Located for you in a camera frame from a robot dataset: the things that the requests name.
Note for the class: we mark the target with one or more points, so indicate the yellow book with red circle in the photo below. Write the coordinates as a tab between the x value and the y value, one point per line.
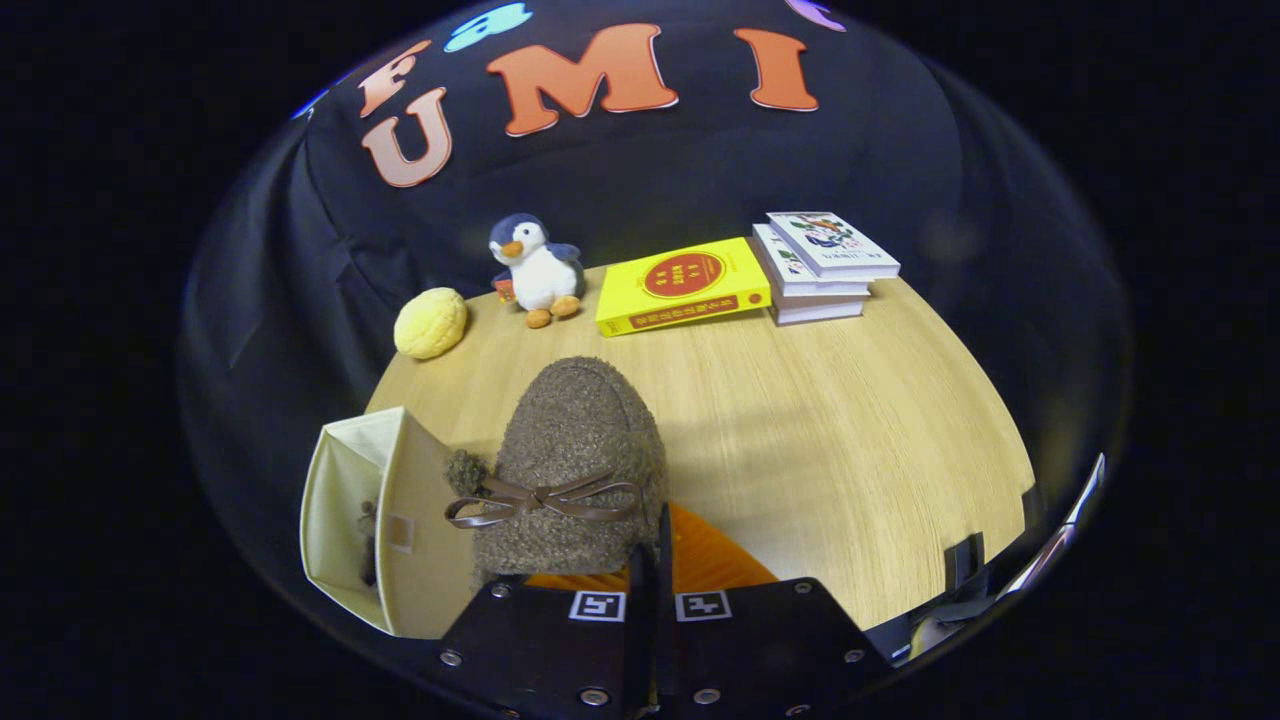
685	285

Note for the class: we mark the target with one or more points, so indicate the penguin plush toy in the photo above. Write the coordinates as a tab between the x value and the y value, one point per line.
543	275

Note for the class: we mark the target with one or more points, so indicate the yellow bun plush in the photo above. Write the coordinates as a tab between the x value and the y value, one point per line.
430	322

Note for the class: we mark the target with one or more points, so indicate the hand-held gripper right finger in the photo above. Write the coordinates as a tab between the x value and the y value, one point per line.
770	640

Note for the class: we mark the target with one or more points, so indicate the cream fabric storage box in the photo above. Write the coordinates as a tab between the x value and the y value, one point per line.
420	500

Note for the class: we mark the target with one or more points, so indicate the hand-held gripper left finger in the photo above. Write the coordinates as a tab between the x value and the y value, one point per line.
540	640

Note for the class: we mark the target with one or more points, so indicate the brown fuzzy shoe with bow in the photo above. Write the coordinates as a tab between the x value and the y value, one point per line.
575	440
370	545

